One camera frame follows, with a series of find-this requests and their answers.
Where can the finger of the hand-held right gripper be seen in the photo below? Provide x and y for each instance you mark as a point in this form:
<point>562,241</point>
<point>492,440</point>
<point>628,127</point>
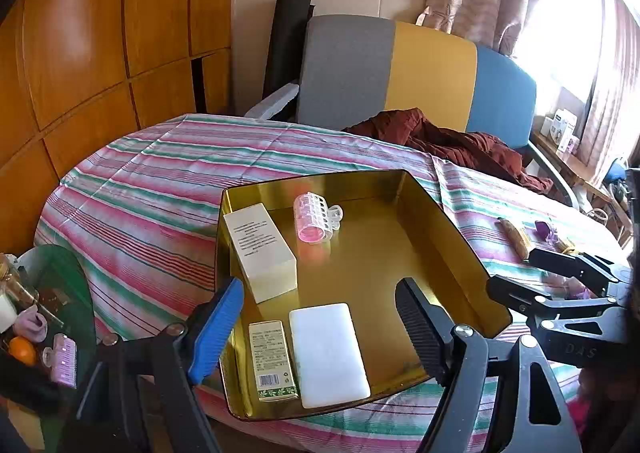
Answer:
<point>575,268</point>
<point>535,300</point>

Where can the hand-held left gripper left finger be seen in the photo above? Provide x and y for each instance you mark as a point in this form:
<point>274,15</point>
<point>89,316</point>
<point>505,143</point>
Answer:
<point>217,328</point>

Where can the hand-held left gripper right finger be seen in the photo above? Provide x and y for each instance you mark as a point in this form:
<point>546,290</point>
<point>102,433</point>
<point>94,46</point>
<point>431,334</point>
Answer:
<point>420,333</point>

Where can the purple cloth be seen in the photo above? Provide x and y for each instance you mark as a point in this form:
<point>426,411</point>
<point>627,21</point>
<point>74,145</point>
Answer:
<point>544,229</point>

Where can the gold metal tray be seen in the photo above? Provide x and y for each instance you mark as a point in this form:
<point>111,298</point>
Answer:
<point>360,258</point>

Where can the small green label box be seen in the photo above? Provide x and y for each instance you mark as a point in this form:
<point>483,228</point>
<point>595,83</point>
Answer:
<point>272,358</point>

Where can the pink garment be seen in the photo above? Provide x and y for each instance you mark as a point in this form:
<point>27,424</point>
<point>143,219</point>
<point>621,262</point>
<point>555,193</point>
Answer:
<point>580,413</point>

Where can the tall white carton box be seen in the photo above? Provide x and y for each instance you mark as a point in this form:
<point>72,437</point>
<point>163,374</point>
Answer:
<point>260,253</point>

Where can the flat white soap block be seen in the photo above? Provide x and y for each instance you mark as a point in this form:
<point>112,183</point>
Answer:
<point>325,353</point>

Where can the wooden desk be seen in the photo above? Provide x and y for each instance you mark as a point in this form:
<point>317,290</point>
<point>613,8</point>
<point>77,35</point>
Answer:
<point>580,168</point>

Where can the white printed boxes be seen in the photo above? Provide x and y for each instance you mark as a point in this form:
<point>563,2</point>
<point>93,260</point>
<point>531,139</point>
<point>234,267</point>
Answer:
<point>560,130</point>

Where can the pink hair roller with clip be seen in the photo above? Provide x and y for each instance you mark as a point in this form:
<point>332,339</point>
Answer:
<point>310,213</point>

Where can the striped bed sheet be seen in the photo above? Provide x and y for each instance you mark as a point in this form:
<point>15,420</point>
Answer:
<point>150,193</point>

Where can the green glass side table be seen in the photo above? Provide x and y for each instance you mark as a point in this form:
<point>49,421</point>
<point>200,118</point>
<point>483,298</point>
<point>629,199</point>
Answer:
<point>60,283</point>

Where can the pink striped curtain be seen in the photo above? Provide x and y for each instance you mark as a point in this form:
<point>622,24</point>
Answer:
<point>615,98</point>

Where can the dark red blanket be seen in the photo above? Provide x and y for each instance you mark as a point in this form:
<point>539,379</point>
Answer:
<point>450,138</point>

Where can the pink scrunchie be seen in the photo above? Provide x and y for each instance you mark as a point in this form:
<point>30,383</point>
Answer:
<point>30,325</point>

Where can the orange fruit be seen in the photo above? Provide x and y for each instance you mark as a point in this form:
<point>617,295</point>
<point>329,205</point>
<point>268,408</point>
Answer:
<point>23,351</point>

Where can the gold capped bottles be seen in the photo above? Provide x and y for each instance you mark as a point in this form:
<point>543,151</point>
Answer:
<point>15,283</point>

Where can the grey yellow blue headboard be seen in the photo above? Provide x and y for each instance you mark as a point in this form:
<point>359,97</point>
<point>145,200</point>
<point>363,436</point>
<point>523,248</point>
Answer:
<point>430,73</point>

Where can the black rolled mat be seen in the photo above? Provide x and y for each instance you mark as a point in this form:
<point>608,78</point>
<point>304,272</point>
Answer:
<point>285,43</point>

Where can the wooden wardrobe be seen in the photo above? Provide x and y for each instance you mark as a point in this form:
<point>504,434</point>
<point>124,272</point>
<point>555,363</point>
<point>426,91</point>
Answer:
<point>75,33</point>

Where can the grey bed rail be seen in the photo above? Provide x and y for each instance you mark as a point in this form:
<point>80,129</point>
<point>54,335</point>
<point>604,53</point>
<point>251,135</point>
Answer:
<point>555,173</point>
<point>272,100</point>

